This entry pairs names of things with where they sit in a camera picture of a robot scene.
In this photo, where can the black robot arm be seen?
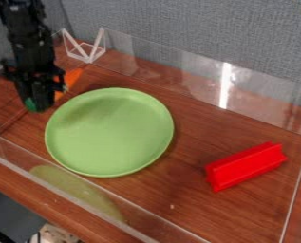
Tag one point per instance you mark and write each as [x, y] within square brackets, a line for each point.
[22, 7]

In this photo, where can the orange toy carrot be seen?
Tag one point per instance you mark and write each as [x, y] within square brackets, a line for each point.
[67, 80]

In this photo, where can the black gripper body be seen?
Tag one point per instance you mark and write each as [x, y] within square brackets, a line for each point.
[33, 46]

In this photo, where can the red plastic block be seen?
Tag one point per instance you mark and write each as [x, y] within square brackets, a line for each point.
[244, 165]

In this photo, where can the clear acrylic enclosure wall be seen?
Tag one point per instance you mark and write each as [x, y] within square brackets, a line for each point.
[226, 109]

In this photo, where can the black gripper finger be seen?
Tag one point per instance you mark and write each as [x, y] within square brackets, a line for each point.
[23, 92]
[42, 98]

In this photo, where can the green plate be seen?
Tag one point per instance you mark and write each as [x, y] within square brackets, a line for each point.
[109, 132]

